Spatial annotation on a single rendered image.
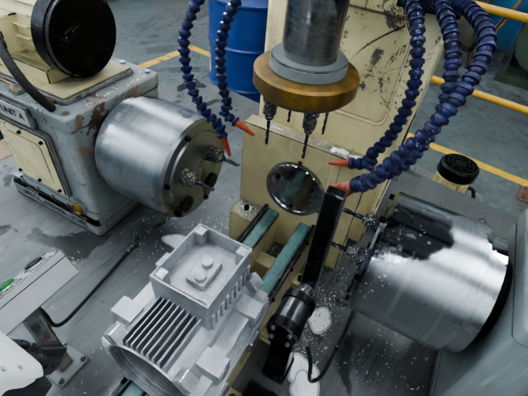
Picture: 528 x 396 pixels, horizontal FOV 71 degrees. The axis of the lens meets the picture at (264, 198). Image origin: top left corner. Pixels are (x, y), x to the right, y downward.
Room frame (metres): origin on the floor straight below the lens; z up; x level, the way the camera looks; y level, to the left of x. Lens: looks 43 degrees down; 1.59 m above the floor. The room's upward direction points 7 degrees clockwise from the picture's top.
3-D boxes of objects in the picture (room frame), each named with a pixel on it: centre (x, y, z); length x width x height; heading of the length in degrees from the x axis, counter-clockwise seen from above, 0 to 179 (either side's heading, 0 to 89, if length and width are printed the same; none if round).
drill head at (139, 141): (0.71, 0.29, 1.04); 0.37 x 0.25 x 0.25; 66
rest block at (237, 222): (0.68, 0.04, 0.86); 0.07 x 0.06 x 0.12; 66
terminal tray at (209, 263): (0.33, 0.08, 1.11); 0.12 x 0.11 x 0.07; 156
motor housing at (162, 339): (0.29, 0.09, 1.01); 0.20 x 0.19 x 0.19; 156
